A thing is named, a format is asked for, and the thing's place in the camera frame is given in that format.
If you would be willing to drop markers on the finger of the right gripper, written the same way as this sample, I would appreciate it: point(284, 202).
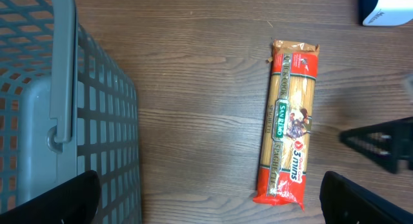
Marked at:
point(385, 144)

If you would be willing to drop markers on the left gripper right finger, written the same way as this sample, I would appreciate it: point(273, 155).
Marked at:
point(343, 201)

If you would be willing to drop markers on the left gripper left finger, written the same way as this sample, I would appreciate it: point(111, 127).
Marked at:
point(75, 201)

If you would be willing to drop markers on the spaghetti packet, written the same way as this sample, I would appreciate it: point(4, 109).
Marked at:
point(282, 172)

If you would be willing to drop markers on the white barcode scanner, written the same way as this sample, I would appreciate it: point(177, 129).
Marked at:
point(384, 12)

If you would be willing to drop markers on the grey plastic basket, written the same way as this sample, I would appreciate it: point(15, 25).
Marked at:
point(66, 108)

